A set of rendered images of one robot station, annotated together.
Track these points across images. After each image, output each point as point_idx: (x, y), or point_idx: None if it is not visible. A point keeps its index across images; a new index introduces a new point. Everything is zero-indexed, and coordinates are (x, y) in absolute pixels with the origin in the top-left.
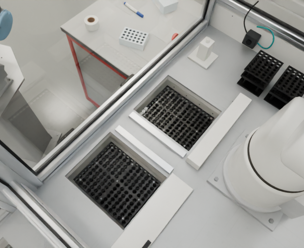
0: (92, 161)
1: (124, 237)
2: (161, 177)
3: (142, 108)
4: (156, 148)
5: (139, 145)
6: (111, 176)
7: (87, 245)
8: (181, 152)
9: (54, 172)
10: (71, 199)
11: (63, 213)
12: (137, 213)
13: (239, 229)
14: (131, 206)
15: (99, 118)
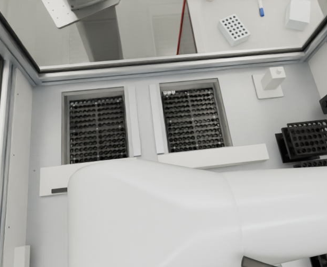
0: (94, 99)
1: (55, 170)
2: None
3: (177, 92)
4: (144, 128)
5: (133, 115)
6: (96, 122)
7: (29, 152)
8: (160, 149)
9: (56, 82)
10: (50, 112)
11: (36, 116)
12: (82, 162)
13: None
14: (88, 156)
15: (120, 68)
